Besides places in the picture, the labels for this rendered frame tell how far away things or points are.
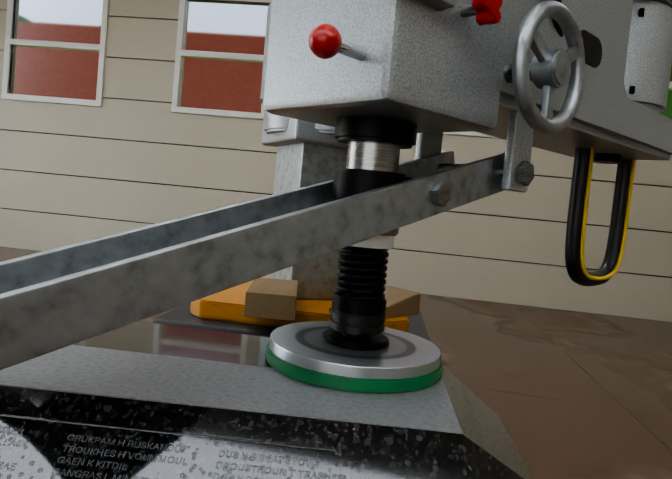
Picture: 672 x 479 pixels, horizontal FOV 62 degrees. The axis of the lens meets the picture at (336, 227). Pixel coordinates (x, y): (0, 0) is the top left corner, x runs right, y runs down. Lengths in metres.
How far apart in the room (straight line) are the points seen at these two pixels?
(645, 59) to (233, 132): 6.07
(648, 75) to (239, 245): 0.89
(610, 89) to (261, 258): 0.67
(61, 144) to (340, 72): 7.37
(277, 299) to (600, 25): 0.73
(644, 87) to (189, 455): 0.99
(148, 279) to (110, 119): 7.15
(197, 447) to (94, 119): 7.25
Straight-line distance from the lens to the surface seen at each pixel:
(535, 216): 6.77
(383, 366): 0.62
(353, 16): 0.62
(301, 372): 0.63
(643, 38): 1.21
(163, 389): 0.60
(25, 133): 8.19
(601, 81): 0.98
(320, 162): 1.33
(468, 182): 0.74
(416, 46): 0.59
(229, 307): 1.25
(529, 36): 0.66
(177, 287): 0.49
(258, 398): 0.58
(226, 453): 0.54
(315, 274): 1.35
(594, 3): 0.96
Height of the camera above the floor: 1.03
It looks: 3 degrees down
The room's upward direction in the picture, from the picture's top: 5 degrees clockwise
